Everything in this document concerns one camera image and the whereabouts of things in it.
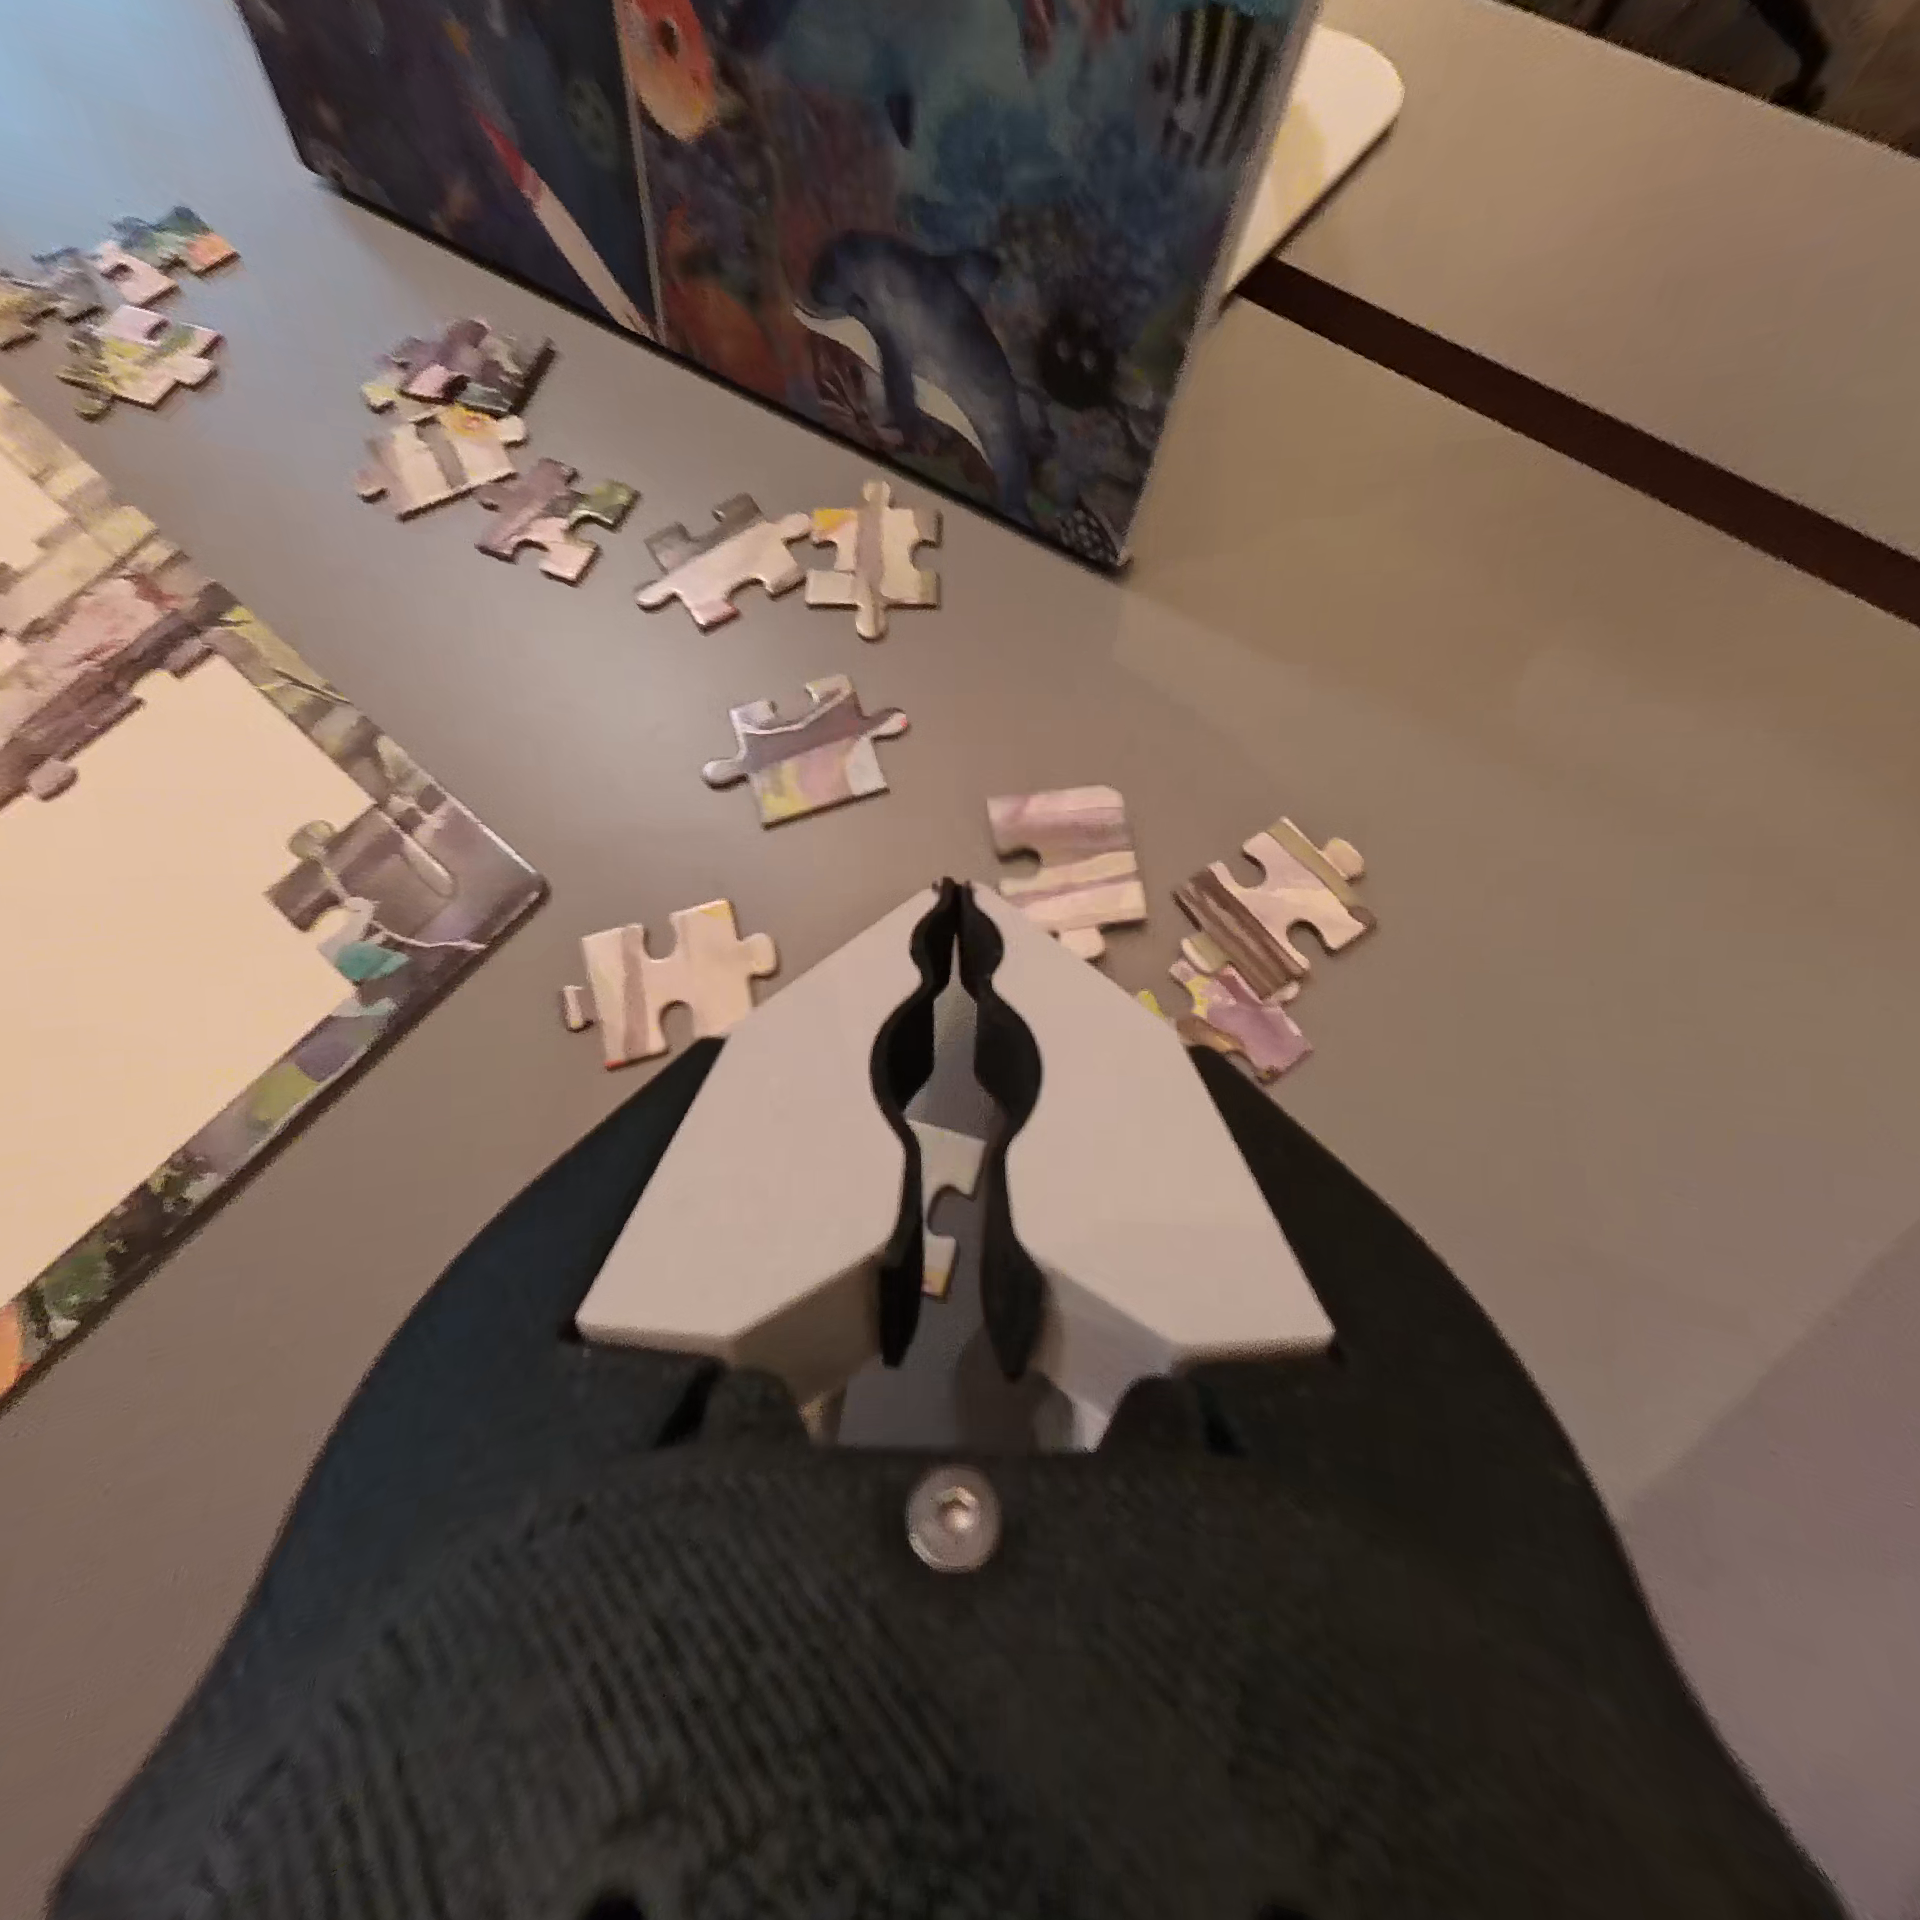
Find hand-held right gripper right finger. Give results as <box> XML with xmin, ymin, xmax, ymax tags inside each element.
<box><xmin>959</xmin><ymin>885</ymin><xmax>1342</xmax><ymax>1426</ymax></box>

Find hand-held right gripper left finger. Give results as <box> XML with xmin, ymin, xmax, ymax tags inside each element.
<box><xmin>574</xmin><ymin>885</ymin><xmax>951</xmax><ymax>1402</ymax></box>

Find white striped puzzle piece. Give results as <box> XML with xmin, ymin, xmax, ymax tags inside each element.
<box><xmin>562</xmin><ymin>900</ymin><xmax>781</xmax><ymax>1073</ymax></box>

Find jigsaw puzzle board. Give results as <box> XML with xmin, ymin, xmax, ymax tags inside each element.
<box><xmin>0</xmin><ymin>385</ymin><xmax>552</xmax><ymax>1406</ymax></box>

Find green yellow puzzle piece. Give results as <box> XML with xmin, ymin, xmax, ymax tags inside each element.
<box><xmin>0</xmin><ymin>247</ymin><xmax>107</xmax><ymax>350</ymax></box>

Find scattered loose puzzle pieces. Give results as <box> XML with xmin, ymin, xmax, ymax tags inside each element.
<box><xmin>59</xmin><ymin>206</ymin><xmax>1373</xmax><ymax>1302</ymax></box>

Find illustrated puzzle box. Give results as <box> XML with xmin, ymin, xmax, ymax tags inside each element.
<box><xmin>231</xmin><ymin>0</ymin><xmax>1326</xmax><ymax>573</ymax></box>

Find white stand base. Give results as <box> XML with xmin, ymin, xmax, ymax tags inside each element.
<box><xmin>1228</xmin><ymin>21</ymin><xmax>1407</xmax><ymax>306</ymax></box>

